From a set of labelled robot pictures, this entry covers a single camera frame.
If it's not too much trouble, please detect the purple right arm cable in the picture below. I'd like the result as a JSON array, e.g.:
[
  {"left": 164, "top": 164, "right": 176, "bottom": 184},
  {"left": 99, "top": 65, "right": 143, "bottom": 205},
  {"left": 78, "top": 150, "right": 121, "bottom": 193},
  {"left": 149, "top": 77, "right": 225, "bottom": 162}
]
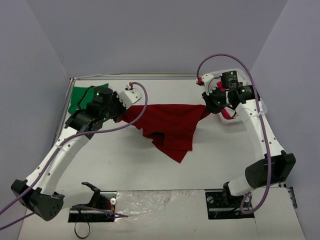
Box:
[{"left": 196, "top": 53, "right": 271, "bottom": 215}]

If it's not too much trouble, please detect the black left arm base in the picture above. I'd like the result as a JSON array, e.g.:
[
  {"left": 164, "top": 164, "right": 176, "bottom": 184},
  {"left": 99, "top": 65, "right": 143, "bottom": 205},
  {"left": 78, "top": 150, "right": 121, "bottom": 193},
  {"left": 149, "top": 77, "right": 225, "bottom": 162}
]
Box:
[{"left": 67, "top": 191, "right": 117, "bottom": 223}]

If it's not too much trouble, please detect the dark red t shirt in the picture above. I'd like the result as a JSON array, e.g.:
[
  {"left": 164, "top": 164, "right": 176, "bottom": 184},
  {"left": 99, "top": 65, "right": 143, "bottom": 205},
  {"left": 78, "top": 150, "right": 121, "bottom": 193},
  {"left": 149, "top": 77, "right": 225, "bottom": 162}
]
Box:
[{"left": 133, "top": 104, "right": 210, "bottom": 163}]

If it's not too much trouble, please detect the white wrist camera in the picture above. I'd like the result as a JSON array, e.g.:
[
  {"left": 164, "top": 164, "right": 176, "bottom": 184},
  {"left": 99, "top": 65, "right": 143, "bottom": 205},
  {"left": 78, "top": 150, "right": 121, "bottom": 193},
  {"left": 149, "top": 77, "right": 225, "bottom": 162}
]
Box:
[
  {"left": 196, "top": 73, "right": 222, "bottom": 96},
  {"left": 117, "top": 88, "right": 142, "bottom": 110}
]

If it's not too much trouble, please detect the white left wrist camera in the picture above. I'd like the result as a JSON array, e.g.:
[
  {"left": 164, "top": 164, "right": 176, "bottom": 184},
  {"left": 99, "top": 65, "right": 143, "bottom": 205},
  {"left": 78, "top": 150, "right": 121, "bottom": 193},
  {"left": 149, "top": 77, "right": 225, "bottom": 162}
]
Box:
[{"left": 117, "top": 88, "right": 142, "bottom": 110}]

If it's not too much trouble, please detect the pink t shirt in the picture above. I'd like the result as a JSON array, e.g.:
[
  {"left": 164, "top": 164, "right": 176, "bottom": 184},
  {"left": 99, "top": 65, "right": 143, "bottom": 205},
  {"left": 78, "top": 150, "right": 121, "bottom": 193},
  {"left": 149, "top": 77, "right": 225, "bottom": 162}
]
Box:
[{"left": 216, "top": 81, "right": 237, "bottom": 120}]

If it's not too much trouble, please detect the white plastic laundry basket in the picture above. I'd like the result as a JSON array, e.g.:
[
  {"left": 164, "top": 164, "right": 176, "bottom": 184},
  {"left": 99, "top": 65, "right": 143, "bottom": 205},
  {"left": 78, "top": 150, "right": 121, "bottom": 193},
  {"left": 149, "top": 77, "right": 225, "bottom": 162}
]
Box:
[{"left": 209, "top": 69, "right": 268, "bottom": 126}]

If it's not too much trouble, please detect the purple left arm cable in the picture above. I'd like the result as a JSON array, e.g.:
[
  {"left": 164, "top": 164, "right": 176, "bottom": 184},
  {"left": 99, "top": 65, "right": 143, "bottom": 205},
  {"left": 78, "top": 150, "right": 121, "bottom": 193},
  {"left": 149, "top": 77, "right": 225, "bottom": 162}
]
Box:
[{"left": 0, "top": 81, "right": 148, "bottom": 230}]

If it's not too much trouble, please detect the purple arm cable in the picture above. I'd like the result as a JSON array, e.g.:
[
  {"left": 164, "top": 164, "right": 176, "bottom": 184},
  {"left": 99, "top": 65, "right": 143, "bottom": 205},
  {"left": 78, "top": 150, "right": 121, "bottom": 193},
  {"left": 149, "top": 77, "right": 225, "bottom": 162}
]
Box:
[
  {"left": 0, "top": 81, "right": 148, "bottom": 230},
  {"left": 196, "top": 53, "right": 271, "bottom": 215}
]

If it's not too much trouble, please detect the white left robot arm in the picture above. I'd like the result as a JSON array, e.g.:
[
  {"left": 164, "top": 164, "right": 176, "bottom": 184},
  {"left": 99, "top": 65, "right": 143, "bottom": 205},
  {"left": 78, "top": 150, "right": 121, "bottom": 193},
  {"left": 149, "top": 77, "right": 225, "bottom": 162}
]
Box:
[{"left": 11, "top": 85, "right": 142, "bottom": 221}]

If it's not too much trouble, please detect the folded green t shirt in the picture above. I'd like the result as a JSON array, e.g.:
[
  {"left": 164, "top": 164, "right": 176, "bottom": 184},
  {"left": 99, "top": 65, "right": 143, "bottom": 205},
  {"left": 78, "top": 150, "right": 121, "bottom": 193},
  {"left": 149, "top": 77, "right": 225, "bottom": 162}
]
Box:
[{"left": 68, "top": 86, "right": 94, "bottom": 115}]

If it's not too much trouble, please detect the thin black cable loop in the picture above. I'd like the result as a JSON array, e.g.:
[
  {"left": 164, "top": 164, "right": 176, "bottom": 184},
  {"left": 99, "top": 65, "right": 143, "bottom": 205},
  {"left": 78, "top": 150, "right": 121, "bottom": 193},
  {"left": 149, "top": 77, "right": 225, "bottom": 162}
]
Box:
[{"left": 74, "top": 221, "right": 91, "bottom": 239}]

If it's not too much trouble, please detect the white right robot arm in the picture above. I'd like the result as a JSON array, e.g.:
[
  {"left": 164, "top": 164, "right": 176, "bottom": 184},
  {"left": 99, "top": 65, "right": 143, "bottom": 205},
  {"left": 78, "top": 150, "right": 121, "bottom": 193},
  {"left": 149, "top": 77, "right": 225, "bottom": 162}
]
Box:
[{"left": 197, "top": 70, "right": 296, "bottom": 207}]

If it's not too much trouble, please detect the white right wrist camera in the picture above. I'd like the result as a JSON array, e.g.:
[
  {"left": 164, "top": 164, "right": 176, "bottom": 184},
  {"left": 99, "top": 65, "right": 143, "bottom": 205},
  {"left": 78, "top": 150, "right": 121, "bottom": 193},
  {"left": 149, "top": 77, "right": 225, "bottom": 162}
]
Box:
[{"left": 196, "top": 73, "right": 222, "bottom": 96}]

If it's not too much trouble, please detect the white foam front board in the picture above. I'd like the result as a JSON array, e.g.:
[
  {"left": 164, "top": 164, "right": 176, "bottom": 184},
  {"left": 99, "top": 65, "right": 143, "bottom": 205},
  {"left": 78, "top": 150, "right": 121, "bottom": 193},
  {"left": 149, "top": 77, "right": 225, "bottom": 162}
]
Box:
[{"left": 19, "top": 188, "right": 304, "bottom": 240}]

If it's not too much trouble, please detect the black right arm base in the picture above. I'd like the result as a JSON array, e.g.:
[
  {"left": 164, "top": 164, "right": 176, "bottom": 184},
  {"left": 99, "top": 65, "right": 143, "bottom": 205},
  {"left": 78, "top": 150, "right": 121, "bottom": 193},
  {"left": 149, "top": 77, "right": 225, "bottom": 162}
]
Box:
[{"left": 205, "top": 189, "right": 255, "bottom": 220}]

